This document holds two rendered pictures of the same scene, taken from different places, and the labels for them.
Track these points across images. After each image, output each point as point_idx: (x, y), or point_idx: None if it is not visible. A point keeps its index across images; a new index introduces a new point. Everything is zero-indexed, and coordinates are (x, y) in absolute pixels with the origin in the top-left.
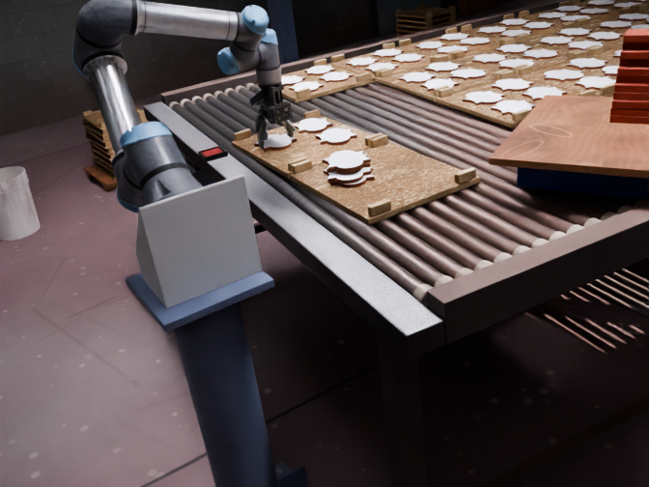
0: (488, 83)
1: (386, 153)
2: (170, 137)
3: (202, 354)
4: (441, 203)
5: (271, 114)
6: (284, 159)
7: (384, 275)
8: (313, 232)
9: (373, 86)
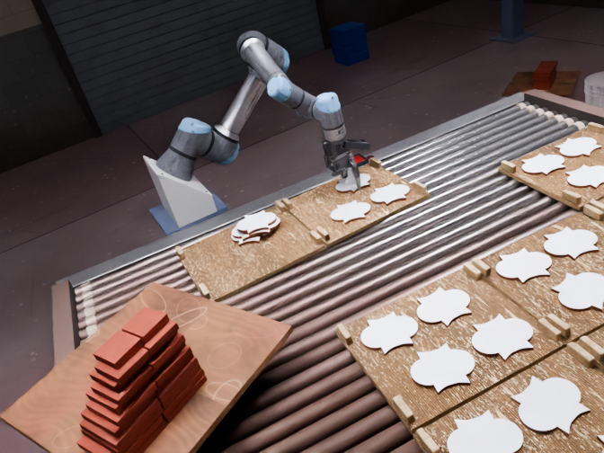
0: (526, 314)
1: (295, 246)
2: (185, 133)
3: None
4: (186, 287)
5: (324, 160)
6: (311, 196)
7: (113, 269)
8: (188, 234)
9: (561, 214)
